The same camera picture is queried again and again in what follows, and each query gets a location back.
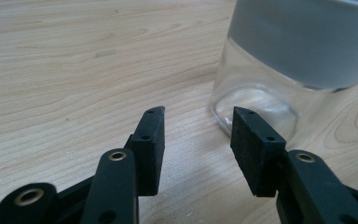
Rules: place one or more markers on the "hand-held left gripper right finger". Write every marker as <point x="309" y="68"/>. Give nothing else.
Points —
<point x="256" y="155"/>

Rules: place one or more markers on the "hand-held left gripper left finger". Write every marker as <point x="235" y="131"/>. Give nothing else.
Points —
<point x="149" y="149"/>

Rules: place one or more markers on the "clear glass jar grey lid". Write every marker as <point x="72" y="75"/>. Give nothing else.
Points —
<point x="292" y="56"/>

